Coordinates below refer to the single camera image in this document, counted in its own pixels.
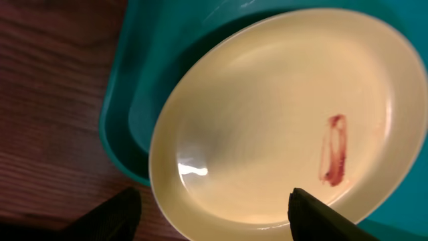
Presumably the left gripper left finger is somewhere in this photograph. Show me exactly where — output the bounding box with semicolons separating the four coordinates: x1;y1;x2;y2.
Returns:
60;187;142;241

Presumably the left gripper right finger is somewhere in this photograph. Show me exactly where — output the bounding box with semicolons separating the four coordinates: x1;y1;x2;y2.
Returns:
288;188;378;241

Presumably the yellow plate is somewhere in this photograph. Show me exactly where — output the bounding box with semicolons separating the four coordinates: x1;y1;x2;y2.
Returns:
149;8;427;240

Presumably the teal plastic tray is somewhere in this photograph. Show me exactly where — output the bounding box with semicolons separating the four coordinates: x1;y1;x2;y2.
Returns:
99;1;427;240

